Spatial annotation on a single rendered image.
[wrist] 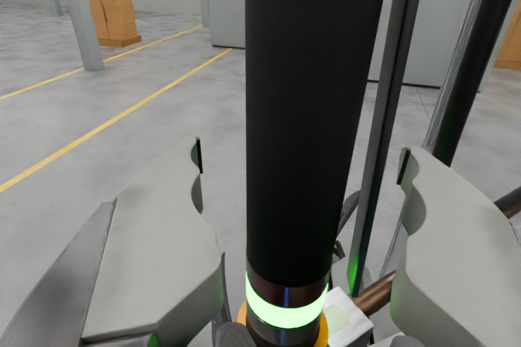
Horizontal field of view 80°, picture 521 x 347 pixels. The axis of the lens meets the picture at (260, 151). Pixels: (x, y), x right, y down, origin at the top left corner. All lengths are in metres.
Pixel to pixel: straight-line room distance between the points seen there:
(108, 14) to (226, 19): 2.72
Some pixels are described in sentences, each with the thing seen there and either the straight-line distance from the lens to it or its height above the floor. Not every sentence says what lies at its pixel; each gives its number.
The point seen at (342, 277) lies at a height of 1.15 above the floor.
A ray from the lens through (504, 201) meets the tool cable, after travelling 0.32.
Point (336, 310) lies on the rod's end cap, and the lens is 0.21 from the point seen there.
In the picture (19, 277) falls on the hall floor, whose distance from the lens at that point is 2.62.
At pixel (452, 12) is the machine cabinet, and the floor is 1.17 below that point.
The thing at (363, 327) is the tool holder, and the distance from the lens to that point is 0.21.
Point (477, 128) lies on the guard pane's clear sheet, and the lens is 1.39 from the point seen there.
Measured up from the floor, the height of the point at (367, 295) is 1.55.
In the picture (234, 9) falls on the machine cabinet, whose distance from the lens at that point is 7.67.
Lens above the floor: 1.72
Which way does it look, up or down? 31 degrees down
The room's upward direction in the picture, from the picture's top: 1 degrees clockwise
